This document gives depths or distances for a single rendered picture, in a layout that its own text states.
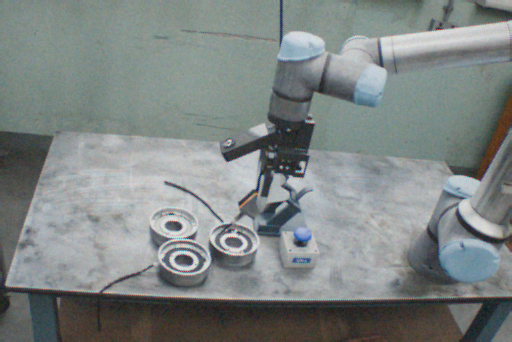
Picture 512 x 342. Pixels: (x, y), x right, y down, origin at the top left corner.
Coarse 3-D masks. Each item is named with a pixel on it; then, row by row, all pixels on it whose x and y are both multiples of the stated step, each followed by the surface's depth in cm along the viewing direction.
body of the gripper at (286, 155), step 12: (276, 120) 97; (312, 120) 100; (288, 132) 100; (300, 132) 100; (312, 132) 100; (276, 144) 101; (288, 144) 101; (300, 144) 101; (264, 156) 102; (276, 156) 101; (288, 156) 100; (300, 156) 101; (264, 168) 101; (276, 168) 102; (288, 168) 103; (300, 168) 103
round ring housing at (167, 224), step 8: (160, 208) 117; (168, 208) 118; (176, 208) 118; (152, 216) 114; (160, 216) 116; (184, 216) 118; (192, 216) 117; (152, 224) 114; (160, 224) 114; (168, 224) 116; (176, 224) 117; (184, 224) 115; (192, 224) 116; (152, 232) 111; (168, 232) 113; (176, 232) 113; (184, 232) 113; (192, 232) 112; (160, 240) 111; (168, 240) 110; (192, 240) 113
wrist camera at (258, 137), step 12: (240, 132) 103; (252, 132) 102; (264, 132) 100; (276, 132) 99; (228, 144) 101; (240, 144) 100; (252, 144) 100; (264, 144) 100; (228, 156) 101; (240, 156) 101
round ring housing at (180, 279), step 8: (176, 240) 109; (184, 240) 109; (160, 248) 106; (168, 248) 108; (200, 248) 109; (160, 256) 106; (176, 256) 107; (184, 256) 108; (192, 256) 107; (208, 256) 107; (160, 264) 103; (176, 264) 108; (192, 264) 107; (208, 264) 105; (168, 272) 102; (176, 272) 101; (200, 272) 102; (208, 272) 106; (168, 280) 104; (176, 280) 102; (184, 280) 102; (192, 280) 102; (200, 280) 104
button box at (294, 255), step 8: (288, 232) 117; (280, 240) 117; (288, 240) 114; (296, 240) 114; (312, 240) 116; (280, 248) 117; (288, 248) 112; (296, 248) 113; (304, 248) 113; (312, 248) 113; (288, 256) 112; (296, 256) 112; (304, 256) 112; (312, 256) 112; (288, 264) 113; (296, 264) 113; (304, 264) 113; (312, 264) 114
